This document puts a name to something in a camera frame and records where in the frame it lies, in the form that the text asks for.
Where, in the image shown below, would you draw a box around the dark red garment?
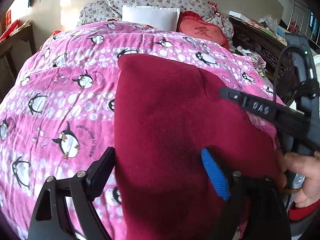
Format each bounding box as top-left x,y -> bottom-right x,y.
114,54 -> 280,239

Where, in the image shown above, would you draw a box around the person's right hand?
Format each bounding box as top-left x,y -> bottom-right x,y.
276,149 -> 320,209

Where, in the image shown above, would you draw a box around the colourful cartoon cloth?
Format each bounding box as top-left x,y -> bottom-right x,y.
235,46 -> 266,77

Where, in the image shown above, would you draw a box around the pink penguin blanket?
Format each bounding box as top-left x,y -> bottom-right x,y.
1,22 -> 273,239

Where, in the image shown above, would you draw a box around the dark carved wooden headboard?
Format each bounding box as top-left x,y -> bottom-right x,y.
229,16 -> 298,105

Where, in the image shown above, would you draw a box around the dark wooden side table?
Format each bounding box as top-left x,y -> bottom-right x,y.
1,20 -> 36,101

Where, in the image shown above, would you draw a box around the red heart-shaped pillow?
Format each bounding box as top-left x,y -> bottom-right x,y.
177,11 -> 229,49

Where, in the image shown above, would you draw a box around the white pillow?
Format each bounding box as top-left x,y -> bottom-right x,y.
121,5 -> 181,31

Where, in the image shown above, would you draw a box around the floral quilt bundle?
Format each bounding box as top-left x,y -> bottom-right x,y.
77,0 -> 234,40

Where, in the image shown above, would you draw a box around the black cable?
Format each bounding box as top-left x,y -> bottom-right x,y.
273,44 -> 304,103

